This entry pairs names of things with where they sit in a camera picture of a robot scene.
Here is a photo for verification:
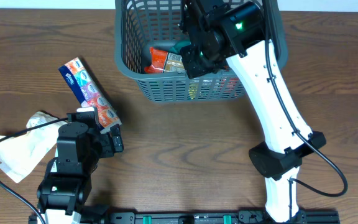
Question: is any green Nescafe coffee bag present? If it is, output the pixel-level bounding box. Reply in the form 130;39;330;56
168;40;191;55

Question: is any orange pasta packet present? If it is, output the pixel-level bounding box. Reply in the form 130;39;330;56
144;47;186;73

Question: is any colourful tissue pack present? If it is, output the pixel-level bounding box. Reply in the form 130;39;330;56
58;57;122;133

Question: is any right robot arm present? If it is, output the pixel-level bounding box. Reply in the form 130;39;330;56
180;0;326;222

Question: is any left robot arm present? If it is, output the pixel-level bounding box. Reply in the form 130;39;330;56
29;107;124;224

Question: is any grey plastic basket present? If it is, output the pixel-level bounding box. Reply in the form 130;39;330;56
114;0;289;103

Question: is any white paper pouch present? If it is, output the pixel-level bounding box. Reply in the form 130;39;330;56
0;121;66;184

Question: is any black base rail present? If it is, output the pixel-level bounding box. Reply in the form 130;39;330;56
28;203;341;224

